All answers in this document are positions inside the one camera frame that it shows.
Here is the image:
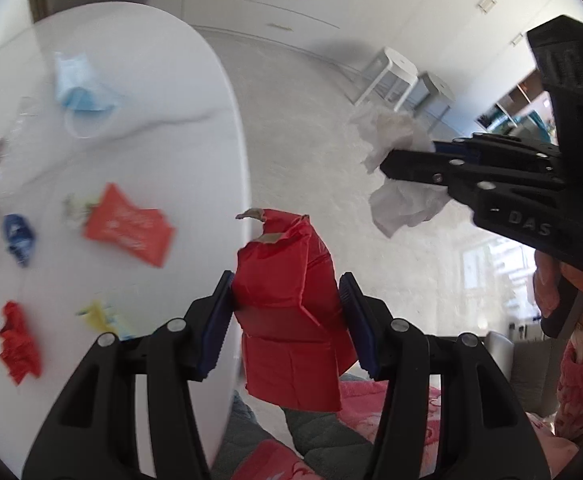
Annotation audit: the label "grey sofa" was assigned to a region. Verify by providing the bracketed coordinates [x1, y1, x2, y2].
[486, 330, 567, 416]

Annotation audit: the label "person's right hand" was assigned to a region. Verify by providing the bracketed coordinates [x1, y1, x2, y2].
[532, 251, 583, 333]

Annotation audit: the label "blue face mask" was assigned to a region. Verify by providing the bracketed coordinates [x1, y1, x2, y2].
[51, 50, 127, 140]

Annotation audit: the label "yellow wrapper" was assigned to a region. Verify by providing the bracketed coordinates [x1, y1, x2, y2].
[75, 300, 137, 341]

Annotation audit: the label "green white wrapper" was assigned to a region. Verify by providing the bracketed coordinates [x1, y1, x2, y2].
[62, 194, 101, 228]

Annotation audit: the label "grey stool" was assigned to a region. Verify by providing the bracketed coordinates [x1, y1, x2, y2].
[411, 71, 455, 131]

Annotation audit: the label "white tissue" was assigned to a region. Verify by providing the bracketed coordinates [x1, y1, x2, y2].
[350, 109, 452, 238]

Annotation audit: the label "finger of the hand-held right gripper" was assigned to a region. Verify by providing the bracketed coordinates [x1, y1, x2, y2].
[380, 149, 565, 202]
[434, 134, 561, 175]

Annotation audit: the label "white stool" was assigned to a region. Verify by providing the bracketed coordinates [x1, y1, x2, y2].
[354, 46, 419, 111]

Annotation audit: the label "pink printed pants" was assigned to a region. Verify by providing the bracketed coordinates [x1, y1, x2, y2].
[231, 372, 579, 480]

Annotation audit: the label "white tall cupboard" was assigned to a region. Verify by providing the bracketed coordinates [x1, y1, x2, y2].
[411, 0, 583, 111]

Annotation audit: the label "red paper wrapper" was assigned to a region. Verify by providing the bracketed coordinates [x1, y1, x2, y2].
[234, 207, 359, 413]

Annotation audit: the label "blue crumpled wrapper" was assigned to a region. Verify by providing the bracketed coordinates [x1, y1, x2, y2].
[1, 212, 37, 268]

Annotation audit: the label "red snack packet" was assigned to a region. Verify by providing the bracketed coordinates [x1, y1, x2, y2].
[82, 182, 177, 268]

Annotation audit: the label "red crumpled paper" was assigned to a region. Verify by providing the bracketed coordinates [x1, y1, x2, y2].
[0, 300, 43, 386]

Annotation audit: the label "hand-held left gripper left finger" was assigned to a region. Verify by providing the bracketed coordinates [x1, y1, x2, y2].
[21, 270, 237, 480]

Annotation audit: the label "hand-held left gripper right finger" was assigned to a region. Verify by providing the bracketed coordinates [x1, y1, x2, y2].
[339, 271, 555, 480]

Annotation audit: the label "grey quilted cushion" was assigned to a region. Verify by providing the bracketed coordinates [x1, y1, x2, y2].
[211, 390, 377, 480]

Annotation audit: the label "white drawer cabinet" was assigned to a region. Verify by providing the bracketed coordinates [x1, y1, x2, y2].
[191, 0, 429, 53]

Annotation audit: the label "wooden shelf unit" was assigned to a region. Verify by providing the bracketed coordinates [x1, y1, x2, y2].
[476, 77, 557, 136]

